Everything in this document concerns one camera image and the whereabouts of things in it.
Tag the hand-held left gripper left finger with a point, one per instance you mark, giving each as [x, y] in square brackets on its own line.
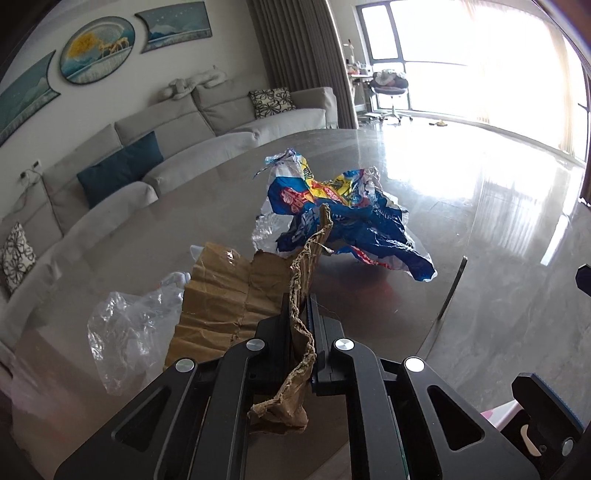
[272, 333]

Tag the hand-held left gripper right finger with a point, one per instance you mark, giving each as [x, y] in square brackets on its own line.
[330, 333]

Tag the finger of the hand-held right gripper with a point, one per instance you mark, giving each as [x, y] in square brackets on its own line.
[547, 415]
[585, 279]

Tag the torn brown cardboard piece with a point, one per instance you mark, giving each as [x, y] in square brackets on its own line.
[221, 286]

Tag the blue snack wrapper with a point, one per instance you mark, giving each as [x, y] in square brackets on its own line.
[369, 221]

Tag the clear plastic bag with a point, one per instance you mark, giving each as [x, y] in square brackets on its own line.
[129, 332]

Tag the grey stone coffee table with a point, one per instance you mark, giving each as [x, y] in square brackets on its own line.
[207, 207]

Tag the small yellow floor toy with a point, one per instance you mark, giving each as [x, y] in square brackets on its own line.
[440, 123]

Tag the teal cushion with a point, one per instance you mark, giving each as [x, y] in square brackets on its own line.
[117, 170]

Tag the grey sectional sofa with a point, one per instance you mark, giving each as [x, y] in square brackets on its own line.
[184, 120]

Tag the small floral cushion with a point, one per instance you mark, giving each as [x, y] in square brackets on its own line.
[271, 102]

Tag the office chair with clothes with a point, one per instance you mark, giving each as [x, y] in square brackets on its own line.
[390, 85]

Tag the white shelf rack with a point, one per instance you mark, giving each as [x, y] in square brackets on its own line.
[358, 78]

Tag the grey plush toy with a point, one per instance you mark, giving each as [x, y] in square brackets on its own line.
[184, 85]

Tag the large floral cushion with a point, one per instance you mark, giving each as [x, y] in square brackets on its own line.
[16, 258]

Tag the grey curtain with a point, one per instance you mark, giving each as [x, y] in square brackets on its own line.
[300, 46]

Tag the large window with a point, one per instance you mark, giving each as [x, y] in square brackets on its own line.
[383, 32]

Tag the wall outlet with charger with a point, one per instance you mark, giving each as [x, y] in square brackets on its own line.
[30, 174]

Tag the short crescent wall painting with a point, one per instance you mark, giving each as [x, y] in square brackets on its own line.
[180, 25]

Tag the round wall painting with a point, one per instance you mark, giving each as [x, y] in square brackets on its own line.
[97, 50]

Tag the long crescent wall painting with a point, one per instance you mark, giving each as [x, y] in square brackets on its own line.
[23, 101]

